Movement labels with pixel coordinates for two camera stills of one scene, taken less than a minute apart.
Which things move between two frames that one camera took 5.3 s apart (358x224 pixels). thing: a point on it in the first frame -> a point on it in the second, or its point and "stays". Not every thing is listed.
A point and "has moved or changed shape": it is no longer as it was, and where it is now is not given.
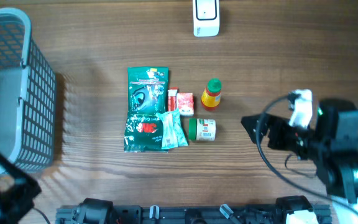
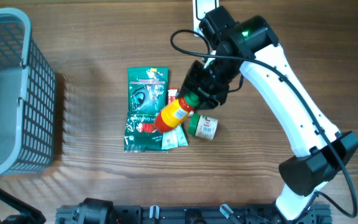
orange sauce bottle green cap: [211, 98] has moved or changed shape
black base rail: [102, 211] stays
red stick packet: [172, 99] stays
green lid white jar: [202, 129] has moved or changed shape
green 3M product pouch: [147, 91] stays
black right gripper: [278, 125] -> [192, 81]
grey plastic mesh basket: [18, 91] stays
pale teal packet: [173, 132] stays
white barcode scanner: [206, 18] stays
